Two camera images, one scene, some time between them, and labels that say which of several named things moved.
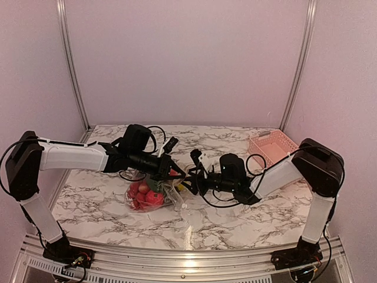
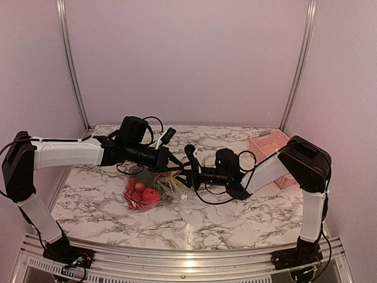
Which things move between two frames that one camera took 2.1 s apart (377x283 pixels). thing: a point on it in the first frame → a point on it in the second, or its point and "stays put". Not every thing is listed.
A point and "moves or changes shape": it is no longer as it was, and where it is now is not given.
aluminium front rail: (31, 266) stays put
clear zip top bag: (144, 195) moves or changes shape
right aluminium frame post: (311, 6) stays put
